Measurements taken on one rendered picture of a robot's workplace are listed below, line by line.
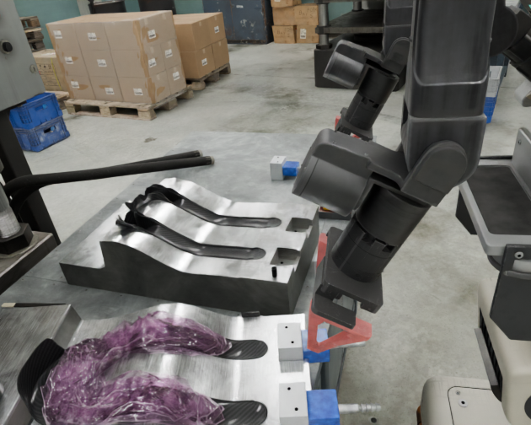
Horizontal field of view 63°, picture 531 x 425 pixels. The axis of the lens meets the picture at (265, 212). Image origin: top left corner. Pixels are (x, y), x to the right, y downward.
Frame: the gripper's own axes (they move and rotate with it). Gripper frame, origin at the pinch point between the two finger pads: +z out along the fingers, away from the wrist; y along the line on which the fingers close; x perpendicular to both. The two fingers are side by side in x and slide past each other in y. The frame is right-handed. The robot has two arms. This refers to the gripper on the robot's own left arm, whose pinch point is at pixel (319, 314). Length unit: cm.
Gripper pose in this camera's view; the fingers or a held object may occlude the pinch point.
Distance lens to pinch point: 54.0
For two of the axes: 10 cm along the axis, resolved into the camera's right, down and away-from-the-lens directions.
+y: -1.8, 5.3, -8.3
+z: -3.6, 7.5, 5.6
